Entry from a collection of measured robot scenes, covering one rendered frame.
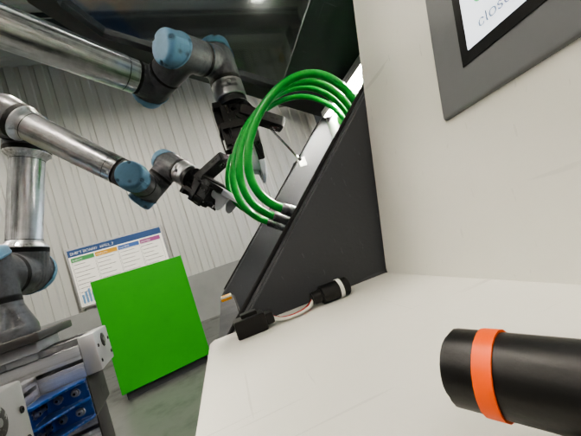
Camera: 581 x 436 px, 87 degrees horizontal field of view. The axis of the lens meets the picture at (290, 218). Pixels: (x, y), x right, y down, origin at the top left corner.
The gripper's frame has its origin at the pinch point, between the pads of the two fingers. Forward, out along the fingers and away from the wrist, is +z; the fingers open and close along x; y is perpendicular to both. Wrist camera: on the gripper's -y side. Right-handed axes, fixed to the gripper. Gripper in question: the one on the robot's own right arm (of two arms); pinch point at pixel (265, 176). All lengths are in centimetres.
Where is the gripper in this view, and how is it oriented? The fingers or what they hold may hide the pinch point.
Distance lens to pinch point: 74.4
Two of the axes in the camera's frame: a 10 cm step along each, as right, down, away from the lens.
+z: 3.2, 9.5, -0.7
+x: 2.1, -1.4, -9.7
